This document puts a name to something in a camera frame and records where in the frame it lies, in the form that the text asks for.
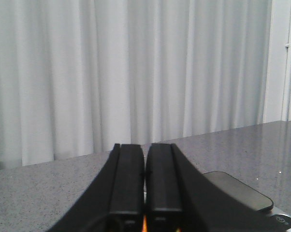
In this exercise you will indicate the silver digital kitchen scale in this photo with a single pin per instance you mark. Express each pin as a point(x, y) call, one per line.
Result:
point(249, 197)

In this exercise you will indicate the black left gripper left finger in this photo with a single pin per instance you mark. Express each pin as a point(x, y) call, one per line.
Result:
point(114, 201)

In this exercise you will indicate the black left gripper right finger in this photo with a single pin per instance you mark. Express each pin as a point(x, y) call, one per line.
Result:
point(179, 196)

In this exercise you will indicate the white pleated curtain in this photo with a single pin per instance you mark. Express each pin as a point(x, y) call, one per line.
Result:
point(77, 76)

